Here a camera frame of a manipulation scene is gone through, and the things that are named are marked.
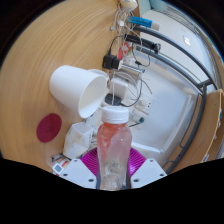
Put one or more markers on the clear bottle with white cap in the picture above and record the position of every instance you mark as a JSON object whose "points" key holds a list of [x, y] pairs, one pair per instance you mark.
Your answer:
{"points": [[114, 146]]}

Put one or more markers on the white wall socket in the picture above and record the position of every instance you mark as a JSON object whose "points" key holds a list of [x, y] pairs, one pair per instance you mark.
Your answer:
{"points": [[137, 117], [147, 102]]}

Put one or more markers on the small white digital clock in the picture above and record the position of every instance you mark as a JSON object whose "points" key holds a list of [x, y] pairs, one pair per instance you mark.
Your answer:
{"points": [[57, 168]]}

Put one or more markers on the flat round red coaster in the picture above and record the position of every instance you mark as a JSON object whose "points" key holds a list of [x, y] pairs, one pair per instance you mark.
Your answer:
{"points": [[49, 128]]}

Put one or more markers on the red and white packet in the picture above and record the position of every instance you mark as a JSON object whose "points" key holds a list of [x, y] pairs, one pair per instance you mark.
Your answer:
{"points": [[123, 50]]}

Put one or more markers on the grey metal frame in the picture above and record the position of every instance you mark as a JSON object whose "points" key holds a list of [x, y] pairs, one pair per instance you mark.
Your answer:
{"points": [[196, 110]]}

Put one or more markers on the white cup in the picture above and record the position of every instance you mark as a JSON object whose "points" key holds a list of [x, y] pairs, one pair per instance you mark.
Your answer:
{"points": [[71, 86]]}

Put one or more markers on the blue tube with white cap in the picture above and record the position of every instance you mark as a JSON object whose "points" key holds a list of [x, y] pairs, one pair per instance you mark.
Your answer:
{"points": [[140, 22]]}

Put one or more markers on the black electric shaver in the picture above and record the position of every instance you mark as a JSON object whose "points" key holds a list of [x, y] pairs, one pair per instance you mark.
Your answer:
{"points": [[143, 42]]}

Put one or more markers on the white tissue pack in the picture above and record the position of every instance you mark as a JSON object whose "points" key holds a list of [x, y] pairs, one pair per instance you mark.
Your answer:
{"points": [[77, 140]]}

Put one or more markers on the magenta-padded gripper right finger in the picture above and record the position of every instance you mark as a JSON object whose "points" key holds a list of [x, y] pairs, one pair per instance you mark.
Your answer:
{"points": [[149, 170]]}

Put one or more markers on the white power adapter block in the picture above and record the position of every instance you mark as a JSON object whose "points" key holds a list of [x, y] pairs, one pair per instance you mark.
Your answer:
{"points": [[118, 86]]}

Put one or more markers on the black charger block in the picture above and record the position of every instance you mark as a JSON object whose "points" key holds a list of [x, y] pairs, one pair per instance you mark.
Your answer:
{"points": [[111, 62]]}

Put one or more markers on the black plug adapter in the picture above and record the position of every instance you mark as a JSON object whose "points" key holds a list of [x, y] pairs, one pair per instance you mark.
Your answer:
{"points": [[112, 99]]}

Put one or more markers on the silver metal container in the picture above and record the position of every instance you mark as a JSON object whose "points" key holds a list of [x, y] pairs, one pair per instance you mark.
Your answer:
{"points": [[130, 70]]}

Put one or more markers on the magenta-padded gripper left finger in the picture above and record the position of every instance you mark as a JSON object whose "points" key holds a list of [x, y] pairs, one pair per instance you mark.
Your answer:
{"points": [[78, 171]]}

